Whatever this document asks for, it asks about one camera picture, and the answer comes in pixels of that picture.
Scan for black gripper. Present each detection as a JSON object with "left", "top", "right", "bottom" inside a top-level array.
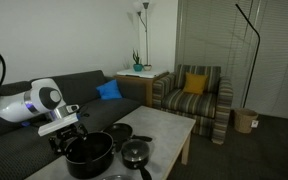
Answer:
[{"left": 48, "top": 123, "right": 90, "bottom": 156}]

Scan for big black pot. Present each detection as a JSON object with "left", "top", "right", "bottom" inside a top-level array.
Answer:
[{"left": 62, "top": 131, "right": 116, "bottom": 180}]

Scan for glass pot lid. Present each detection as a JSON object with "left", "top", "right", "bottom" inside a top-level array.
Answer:
[{"left": 100, "top": 174, "right": 136, "bottom": 180}]

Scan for plant in teal pot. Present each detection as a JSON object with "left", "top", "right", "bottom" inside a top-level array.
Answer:
[{"left": 131, "top": 48, "right": 144, "bottom": 73}]

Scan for black frying pan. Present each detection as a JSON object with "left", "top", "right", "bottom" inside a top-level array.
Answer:
[{"left": 102, "top": 122, "right": 154, "bottom": 153}]

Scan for dark grey sofa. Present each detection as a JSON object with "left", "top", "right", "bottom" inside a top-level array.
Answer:
[{"left": 0, "top": 69, "right": 149, "bottom": 180}]

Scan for blue cushion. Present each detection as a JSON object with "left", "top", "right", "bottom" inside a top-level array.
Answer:
[{"left": 95, "top": 79, "right": 124, "bottom": 101}]

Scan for small black saucepan with lid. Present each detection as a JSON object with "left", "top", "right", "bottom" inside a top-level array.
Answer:
[{"left": 120, "top": 138, "right": 154, "bottom": 180}]

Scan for wooden side table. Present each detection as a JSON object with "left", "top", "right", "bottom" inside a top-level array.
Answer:
[{"left": 112, "top": 68, "right": 171, "bottom": 109}]

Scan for grey top coffee table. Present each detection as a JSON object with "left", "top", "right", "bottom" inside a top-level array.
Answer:
[{"left": 25, "top": 105, "right": 197, "bottom": 180}]

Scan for striped armchair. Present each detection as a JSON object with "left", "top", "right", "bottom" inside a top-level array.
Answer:
[{"left": 151, "top": 64, "right": 235, "bottom": 146}]

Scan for white floor lamp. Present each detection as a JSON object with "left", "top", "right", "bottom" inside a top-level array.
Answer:
[{"left": 131, "top": 0, "right": 153, "bottom": 68}]

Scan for yellow cushion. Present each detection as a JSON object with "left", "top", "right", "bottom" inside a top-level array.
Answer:
[{"left": 182, "top": 72, "right": 210, "bottom": 96}]

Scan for wicker wastebasket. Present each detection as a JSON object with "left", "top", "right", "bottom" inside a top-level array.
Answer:
[{"left": 233, "top": 107, "right": 260, "bottom": 135}]

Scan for thin black floor lamp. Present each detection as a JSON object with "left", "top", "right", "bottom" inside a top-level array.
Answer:
[{"left": 234, "top": 3, "right": 262, "bottom": 109}]

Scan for window blinds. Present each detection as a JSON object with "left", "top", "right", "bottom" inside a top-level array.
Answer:
[{"left": 174, "top": 0, "right": 288, "bottom": 122}]

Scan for white wrist mount plate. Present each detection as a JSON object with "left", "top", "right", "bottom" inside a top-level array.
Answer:
[{"left": 37, "top": 112, "right": 81, "bottom": 137}]

